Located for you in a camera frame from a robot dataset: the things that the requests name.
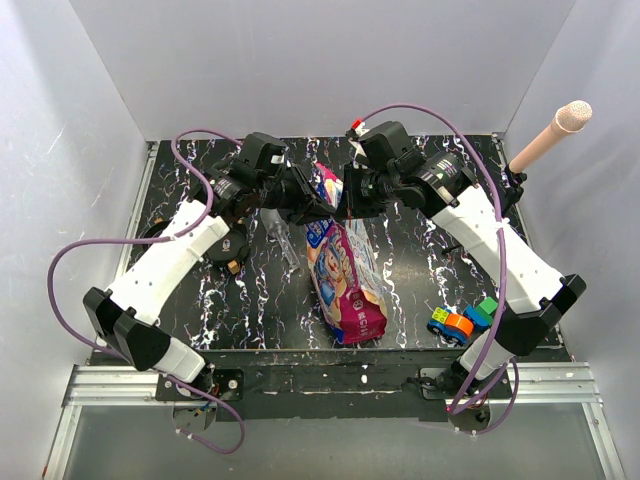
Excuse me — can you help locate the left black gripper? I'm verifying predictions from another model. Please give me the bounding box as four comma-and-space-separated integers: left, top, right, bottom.
257, 164, 335, 226

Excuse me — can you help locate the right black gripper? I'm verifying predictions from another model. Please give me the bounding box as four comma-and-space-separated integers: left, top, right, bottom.
333, 162, 398, 221

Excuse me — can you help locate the clear plastic scoop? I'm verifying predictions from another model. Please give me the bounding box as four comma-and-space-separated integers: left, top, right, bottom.
259, 208, 300, 272

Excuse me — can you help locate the pink cat food bag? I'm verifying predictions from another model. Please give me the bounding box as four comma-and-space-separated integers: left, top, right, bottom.
304, 162, 389, 346

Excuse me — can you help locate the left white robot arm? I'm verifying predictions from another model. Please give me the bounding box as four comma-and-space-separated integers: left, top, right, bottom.
83, 132, 335, 400

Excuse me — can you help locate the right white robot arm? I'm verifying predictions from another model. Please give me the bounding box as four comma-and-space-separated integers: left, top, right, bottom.
336, 121, 586, 398

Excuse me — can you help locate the right black pet bowl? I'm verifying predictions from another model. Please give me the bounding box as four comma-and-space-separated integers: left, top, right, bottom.
204, 223, 250, 275

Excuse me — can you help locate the black pet bowl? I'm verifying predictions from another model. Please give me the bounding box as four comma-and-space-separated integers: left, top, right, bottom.
204, 223, 250, 275
142, 220, 170, 239

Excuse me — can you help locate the left black pet bowl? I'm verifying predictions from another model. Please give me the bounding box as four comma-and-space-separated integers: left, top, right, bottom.
142, 220, 170, 239

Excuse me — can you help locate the colourful toy block car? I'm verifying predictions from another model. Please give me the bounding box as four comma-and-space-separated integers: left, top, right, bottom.
427, 297, 498, 347

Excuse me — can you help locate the black microphone tripod stand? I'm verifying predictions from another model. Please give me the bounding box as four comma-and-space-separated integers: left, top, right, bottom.
440, 162, 529, 257

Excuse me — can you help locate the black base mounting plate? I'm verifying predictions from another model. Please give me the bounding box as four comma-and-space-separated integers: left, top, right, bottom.
89, 347, 571, 424

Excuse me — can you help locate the pink microphone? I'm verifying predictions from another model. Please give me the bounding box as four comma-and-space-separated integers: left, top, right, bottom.
508, 100, 593, 174

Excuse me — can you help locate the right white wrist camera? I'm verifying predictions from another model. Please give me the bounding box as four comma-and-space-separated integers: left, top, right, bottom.
346, 118, 370, 169

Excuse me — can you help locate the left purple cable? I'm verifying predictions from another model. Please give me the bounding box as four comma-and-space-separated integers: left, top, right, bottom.
47, 129, 249, 455

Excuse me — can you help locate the purple cable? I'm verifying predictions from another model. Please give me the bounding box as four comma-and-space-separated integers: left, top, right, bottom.
47, 129, 249, 455
359, 103, 521, 435

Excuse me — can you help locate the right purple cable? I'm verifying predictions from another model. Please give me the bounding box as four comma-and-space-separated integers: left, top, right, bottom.
359, 103, 521, 435

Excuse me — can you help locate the aluminium rail frame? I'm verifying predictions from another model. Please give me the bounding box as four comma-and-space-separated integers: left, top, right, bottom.
42, 142, 626, 480

